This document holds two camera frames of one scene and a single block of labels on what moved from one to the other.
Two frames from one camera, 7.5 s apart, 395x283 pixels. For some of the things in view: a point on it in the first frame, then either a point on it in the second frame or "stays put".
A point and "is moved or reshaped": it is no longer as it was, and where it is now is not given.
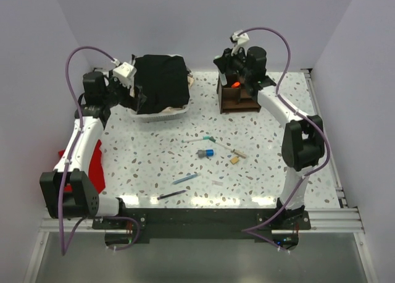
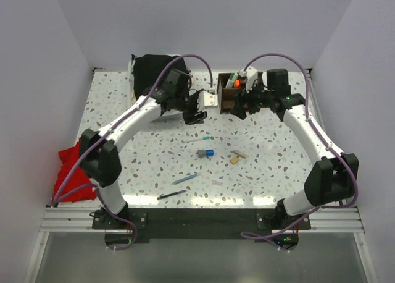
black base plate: (124, 233) stays put
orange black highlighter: (236, 84) stays put
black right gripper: (224, 62) → (241, 101)
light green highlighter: (223, 78) is moved or reshaped
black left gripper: (133, 103) → (191, 118)
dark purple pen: (180, 191) stays put
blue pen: (187, 178) stays put
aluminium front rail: (340, 220) stays put
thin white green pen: (203, 138) stays put
